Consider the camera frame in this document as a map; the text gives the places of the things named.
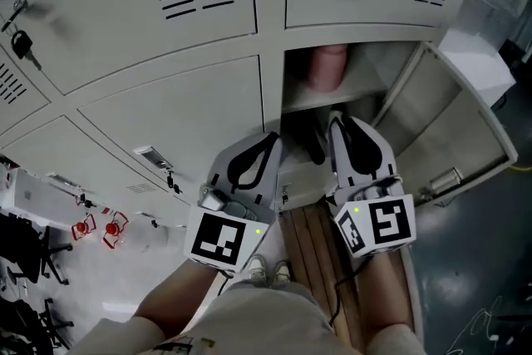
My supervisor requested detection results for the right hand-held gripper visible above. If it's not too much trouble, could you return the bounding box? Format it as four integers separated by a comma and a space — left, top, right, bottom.
326, 111, 418, 259

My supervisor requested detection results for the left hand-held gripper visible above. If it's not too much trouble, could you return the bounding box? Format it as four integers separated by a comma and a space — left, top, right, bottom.
184, 131, 285, 274

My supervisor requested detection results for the black umbrella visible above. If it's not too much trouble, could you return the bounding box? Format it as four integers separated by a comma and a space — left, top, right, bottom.
286, 111, 328, 166

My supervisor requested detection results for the grey metal locker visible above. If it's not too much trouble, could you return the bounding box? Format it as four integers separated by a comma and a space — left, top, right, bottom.
0, 0, 520, 221

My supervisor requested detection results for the person's left forearm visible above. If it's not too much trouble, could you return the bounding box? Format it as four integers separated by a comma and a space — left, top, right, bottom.
131, 259, 228, 340

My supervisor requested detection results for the person's right forearm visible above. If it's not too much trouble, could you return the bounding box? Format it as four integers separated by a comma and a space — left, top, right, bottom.
357, 247, 412, 333

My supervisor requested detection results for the wooden slat pallet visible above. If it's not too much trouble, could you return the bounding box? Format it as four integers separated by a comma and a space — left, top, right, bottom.
277, 199, 421, 355

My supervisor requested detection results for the person's left shoe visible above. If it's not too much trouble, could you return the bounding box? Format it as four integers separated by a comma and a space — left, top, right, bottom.
247, 254, 268, 288

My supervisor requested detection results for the person's shoe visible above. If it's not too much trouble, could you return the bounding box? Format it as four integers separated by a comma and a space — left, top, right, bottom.
247, 254, 268, 288
272, 260, 293, 288

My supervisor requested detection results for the person's right shoe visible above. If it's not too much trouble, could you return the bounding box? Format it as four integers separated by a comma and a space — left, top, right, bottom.
272, 260, 293, 288

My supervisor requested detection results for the person's beige clothing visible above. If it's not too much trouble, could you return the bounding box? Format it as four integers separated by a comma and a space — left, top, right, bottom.
68, 280, 427, 355

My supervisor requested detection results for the black office chair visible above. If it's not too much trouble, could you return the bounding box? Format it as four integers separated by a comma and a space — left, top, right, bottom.
0, 297, 76, 355
0, 211, 74, 286

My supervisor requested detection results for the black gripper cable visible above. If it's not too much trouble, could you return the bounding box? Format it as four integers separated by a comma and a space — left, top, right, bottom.
329, 261, 367, 328

